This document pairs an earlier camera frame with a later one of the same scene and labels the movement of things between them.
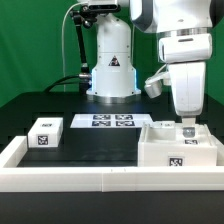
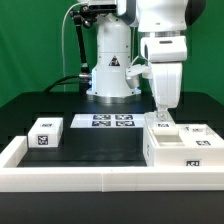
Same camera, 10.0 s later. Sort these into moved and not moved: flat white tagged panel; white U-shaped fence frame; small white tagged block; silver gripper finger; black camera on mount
Moved: silver gripper finger
Not moved: black camera on mount; small white tagged block; white U-shaped fence frame; flat white tagged panel
